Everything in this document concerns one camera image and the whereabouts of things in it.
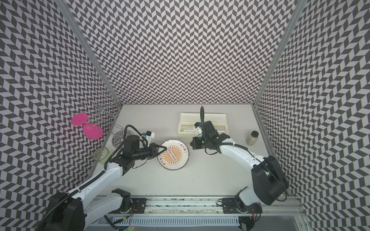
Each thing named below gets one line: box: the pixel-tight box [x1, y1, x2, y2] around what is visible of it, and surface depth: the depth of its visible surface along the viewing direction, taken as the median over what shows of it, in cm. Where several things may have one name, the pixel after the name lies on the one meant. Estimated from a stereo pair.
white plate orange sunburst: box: [157, 138, 190, 171], surface depth 79 cm
